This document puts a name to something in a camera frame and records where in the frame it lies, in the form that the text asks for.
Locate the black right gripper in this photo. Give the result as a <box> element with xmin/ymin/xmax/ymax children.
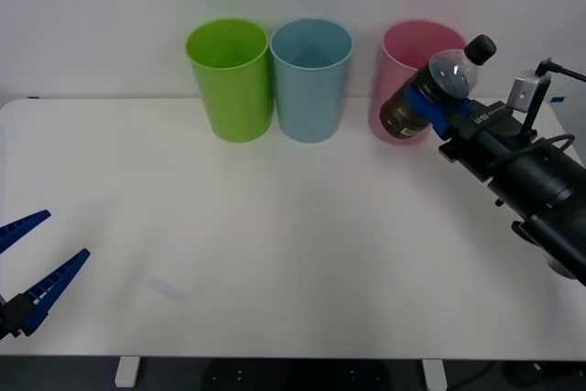
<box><xmin>408</xmin><ymin>82</ymin><xmax>537</xmax><ymax>182</ymax></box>

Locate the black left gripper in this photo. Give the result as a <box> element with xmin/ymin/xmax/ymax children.
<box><xmin>0</xmin><ymin>210</ymin><xmax>92</xmax><ymax>341</ymax></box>

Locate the dark plastic bottle black cap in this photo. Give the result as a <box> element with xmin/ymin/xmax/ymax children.
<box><xmin>379</xmin><ymin>34</ymin><xmax>498</xmax><ymax>144</ymax></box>

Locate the pink plastic bin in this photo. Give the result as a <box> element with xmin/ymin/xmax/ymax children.
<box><xmin>367</xmin><ymin>19</ymin><xmax>468</xmax><ymax>147</ymax></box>

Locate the pale blue plastic bin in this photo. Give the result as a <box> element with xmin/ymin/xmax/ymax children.
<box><xmin>268</xmin><ymin>17</ymin><xmax>353</xmax><ymax>144</ymax></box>

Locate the white table leg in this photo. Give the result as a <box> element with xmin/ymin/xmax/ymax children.
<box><xmin>114</xmin><ymin>356</ymin><xmax>140</xmax><ymax>388</ymax></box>
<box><xmin>421</xmin><ymin>358</ymin><xmax>448</xmax><ymax>391</ymax></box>

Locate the green plastic bin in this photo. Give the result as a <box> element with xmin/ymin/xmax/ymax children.
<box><xmin>185</xmin><ymin>17</ymin><xmax>271</xmax><ymax>144</ymax></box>

